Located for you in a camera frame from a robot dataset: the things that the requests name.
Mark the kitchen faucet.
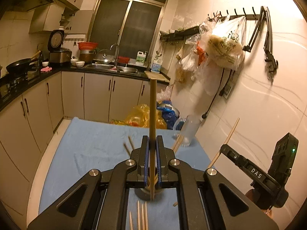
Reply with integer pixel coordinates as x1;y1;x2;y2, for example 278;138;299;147
110;43;120;68

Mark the right hand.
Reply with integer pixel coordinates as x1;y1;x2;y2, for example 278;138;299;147
244;188;275;220

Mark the dark utensil holder cup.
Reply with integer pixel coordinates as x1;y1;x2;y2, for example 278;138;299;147
134;188;164;201

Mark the blue towel table mat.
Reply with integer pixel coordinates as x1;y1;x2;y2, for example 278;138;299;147
39;118;210;229

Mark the clear glass beer mug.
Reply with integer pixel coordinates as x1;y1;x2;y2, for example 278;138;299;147
173;115;201;146

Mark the blue plastic bag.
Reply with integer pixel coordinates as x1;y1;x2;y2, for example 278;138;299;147
157;100;181;130

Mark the yellow plastic bag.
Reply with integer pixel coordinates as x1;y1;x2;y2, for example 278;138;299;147
110;104;167;129

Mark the wooden cutting board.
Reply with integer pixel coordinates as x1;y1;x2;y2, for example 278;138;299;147
144;71;169;83

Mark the blue white detergent bottle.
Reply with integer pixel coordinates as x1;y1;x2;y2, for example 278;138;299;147
151;59;162;73

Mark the glass pot lid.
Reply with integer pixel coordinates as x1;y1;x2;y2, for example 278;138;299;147
95;49;115;64

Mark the green detergent bottle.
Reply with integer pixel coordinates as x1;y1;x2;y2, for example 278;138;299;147
135;51;147;66

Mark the black rice cooker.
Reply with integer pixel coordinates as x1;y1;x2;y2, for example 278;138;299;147
47;27;72;65

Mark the white plastic bag with bread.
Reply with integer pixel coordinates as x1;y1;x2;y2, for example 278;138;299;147
199;16;246;71

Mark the black wok pan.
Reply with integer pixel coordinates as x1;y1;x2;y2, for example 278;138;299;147
6;50;41;74

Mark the red basin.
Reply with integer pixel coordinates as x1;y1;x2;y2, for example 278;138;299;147
78;42;98;50

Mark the black power cable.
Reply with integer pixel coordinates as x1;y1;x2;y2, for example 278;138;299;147
201;67;235;120

